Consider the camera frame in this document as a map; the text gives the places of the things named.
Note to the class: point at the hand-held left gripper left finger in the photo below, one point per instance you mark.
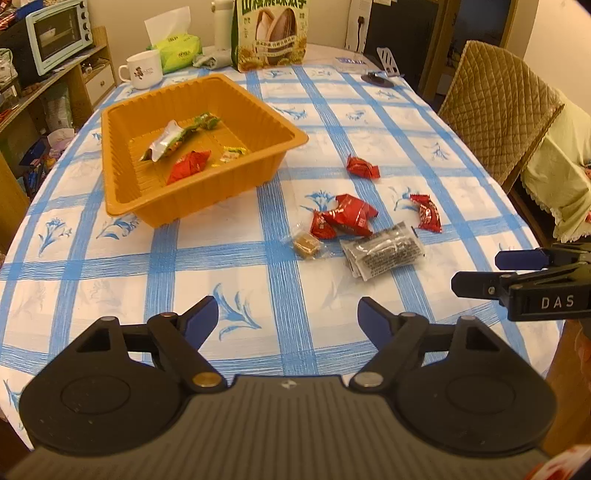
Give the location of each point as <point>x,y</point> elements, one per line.
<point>203,318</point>

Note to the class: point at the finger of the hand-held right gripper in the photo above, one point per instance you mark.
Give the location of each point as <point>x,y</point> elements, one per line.
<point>519,259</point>
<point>478,285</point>

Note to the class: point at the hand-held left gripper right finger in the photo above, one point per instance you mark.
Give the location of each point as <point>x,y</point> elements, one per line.
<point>371,318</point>

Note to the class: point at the clear dark seed packet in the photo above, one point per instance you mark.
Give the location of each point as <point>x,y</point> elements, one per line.
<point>383,251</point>

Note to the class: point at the small red candy packet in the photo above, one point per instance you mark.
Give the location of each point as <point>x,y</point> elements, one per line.
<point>362,167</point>
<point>320,227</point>
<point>427,212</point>

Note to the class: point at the brown candy clear wrapper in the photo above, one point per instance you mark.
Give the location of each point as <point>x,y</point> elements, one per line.
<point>307,244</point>

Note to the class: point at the large red snack packet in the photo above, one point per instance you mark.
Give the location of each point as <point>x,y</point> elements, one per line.
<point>351,212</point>

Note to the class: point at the red square snack packet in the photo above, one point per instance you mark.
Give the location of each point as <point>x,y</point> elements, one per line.
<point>187,167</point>

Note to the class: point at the small yellow candy packet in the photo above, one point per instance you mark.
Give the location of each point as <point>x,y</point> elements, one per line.
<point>231,154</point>

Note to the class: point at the green silver snack packet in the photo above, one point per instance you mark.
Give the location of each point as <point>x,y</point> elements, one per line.
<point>166,141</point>

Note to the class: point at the orange plastic tray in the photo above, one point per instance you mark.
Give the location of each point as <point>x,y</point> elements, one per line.
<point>258,134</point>

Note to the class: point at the small green candy packet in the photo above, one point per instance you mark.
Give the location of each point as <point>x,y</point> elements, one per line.
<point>207,121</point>

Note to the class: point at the blue white checked tablecloth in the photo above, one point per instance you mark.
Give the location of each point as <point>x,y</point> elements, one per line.
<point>277,272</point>

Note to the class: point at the light green cloth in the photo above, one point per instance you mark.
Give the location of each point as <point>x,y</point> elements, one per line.
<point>563,170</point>

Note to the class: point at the chair with quilted cover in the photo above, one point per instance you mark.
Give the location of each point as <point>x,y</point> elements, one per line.
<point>494,101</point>

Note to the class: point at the grey phone stand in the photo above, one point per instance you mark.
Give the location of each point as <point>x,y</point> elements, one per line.
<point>377,81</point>

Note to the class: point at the lavender tissue pack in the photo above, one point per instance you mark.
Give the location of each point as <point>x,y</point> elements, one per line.
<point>60,138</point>

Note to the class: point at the black cabinet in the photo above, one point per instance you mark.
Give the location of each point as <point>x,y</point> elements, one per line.
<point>401,37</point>

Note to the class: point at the white mug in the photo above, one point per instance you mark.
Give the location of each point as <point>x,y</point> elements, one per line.
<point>145,69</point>

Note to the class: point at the clear box blue label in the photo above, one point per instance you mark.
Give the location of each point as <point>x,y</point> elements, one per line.
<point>351,62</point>

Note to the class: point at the white drawer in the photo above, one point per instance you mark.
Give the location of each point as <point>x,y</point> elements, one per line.
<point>99,82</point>

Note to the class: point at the grey crumpled cloth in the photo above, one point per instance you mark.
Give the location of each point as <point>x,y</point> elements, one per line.
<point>212,59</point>

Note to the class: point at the green tissue pack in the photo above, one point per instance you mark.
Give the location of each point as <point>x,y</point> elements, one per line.
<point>178,53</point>

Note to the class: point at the wooden shelf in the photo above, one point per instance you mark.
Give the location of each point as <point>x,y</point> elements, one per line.
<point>104,50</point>

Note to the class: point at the green sunflower seed bag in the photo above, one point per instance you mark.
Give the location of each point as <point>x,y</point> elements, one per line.
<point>272,37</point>

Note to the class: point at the white thermos flask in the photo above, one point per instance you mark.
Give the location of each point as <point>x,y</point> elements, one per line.
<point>223,23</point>

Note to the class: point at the mint toaster oven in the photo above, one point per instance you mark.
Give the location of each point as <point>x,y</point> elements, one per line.
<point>55,32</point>

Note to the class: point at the black appliance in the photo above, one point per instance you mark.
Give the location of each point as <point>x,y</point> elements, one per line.
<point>16,50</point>

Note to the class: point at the dark red snack bag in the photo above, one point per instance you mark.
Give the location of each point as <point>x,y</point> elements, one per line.
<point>11,14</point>

